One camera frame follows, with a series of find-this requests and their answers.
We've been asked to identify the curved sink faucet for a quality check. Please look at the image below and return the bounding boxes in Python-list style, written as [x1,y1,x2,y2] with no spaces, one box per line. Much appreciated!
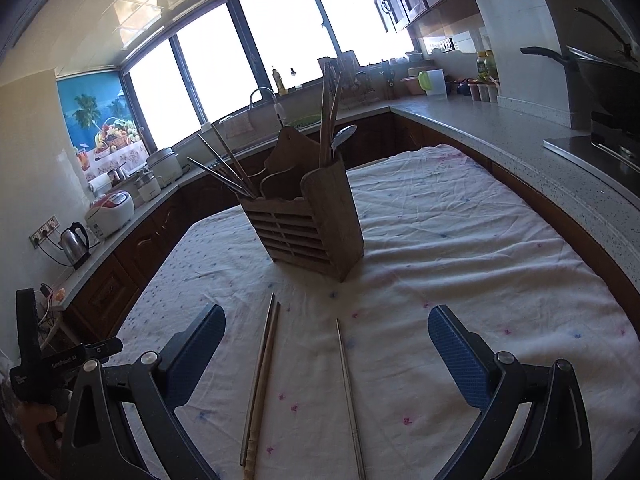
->
[248,86,286,126]

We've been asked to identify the gas stove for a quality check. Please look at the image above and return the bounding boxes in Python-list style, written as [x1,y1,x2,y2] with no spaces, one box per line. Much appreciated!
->
[544,112,639,208]

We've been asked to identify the lone wooden chopstick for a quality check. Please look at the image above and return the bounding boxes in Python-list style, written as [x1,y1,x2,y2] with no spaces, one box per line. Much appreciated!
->
[319,70,343,167]

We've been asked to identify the black wok with lid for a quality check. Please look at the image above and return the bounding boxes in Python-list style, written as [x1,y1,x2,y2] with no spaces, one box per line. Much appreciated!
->
[521,6,639,131]

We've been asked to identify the metal spoon in holder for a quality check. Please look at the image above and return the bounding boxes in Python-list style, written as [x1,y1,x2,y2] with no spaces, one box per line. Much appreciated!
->
[331,125,357,153]

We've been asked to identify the small white steamer pot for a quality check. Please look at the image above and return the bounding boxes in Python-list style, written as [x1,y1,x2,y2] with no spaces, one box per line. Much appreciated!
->
[134,170,162,203]

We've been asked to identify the wall power socket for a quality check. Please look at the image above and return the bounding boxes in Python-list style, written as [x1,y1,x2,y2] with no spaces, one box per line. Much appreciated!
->
[29,216,60,248]

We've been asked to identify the carved wooden chopstick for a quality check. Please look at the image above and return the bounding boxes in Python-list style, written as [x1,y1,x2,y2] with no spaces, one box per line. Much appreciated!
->
[243,300,282,480]

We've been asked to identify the steel electric kettle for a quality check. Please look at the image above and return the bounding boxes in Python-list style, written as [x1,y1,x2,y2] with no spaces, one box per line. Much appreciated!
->
[60,222,90,270]

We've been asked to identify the dish soap bottle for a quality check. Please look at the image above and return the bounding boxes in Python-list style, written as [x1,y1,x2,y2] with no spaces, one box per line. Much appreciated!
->
[271,66,288,96]

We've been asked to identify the white green plastic jug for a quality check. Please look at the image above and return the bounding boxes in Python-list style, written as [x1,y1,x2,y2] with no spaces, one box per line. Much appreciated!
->
[418,68,447,96]

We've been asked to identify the yellow oil bottle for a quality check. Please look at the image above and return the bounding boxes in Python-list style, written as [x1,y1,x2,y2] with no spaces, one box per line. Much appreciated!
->
[476,50,499,80]

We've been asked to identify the white red rice cooker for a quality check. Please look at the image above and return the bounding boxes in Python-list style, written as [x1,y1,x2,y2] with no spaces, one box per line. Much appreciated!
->
[85,191,134,240]

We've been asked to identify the wooden utensil holder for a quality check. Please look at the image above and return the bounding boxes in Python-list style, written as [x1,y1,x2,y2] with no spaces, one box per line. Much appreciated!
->
[240,127,364,282]

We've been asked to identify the dish drying rack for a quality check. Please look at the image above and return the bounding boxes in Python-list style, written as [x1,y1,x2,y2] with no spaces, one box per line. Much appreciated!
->
[318,50,378,110]

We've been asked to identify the tropical fruit poster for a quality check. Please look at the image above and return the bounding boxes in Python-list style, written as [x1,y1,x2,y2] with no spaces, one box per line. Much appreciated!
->
[56,72,149,182]

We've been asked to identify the person's left hand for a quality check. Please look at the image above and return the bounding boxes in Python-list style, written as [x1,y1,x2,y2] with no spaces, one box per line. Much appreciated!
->
[15,402,66,470]

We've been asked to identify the metal chopstick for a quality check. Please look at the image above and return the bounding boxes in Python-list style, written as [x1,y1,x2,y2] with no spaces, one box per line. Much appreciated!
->
[335,318,367,480]

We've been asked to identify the white floral tablecloth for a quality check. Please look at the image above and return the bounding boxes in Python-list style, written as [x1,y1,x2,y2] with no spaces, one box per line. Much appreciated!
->
[116,145,639,479]

